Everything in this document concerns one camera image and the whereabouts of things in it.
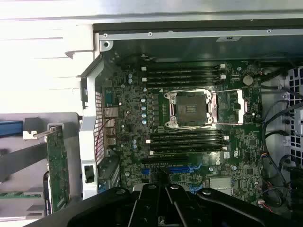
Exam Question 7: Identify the hard disk with blue rails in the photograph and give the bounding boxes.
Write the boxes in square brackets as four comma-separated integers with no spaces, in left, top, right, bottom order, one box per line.
[0,121,24,137]

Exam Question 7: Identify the green motherboard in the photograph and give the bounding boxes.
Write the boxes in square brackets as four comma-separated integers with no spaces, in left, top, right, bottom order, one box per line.
[101,53,264,210]

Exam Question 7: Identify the CPU socket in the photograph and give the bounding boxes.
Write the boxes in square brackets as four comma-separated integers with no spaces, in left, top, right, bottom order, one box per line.
[164,90,214,130]

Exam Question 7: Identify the red black twisted wire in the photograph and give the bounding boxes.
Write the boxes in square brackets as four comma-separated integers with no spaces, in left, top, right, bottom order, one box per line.
[94,117,117,156]

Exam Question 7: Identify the socket locking lever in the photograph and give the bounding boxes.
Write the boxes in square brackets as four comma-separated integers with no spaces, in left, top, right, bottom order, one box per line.
[176,122,240,132]
[165,88,245,95]

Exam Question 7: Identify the black internal cable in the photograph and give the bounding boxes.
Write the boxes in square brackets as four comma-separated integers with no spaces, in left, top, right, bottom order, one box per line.
[262,99,303,185]

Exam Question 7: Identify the grey parts rack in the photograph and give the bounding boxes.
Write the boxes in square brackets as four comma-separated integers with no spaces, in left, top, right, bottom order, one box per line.
[0,112,83,224]

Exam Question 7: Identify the open black PC case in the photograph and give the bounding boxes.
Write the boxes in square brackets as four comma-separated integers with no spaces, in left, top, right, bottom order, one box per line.
[65,16,303,227]

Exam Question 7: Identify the perforated metal disk bay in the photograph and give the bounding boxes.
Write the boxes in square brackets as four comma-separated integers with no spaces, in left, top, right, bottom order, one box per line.
[283,66,303,157]

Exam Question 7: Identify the silver chipset heatsink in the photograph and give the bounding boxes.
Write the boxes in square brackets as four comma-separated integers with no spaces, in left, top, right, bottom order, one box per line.
[209,176,232,190]

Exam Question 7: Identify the metal socket cover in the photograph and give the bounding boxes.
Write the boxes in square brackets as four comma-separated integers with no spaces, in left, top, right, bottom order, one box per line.
[208,89,246,125]

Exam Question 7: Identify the long black expansion slot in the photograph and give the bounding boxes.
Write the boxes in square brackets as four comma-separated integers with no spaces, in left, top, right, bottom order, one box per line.
[141,157,188,166]

